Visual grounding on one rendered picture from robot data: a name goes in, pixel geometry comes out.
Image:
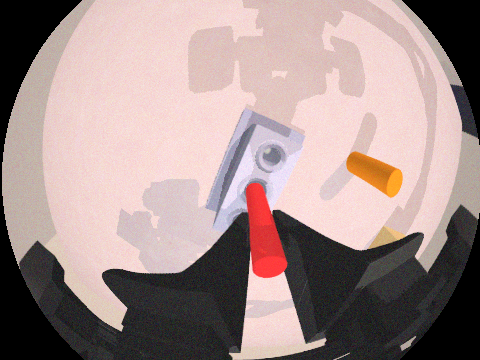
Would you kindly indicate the orange cylinder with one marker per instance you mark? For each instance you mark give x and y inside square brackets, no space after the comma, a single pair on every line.
[375,172]

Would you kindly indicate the red peg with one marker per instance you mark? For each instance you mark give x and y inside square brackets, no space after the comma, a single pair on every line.
[268,259]

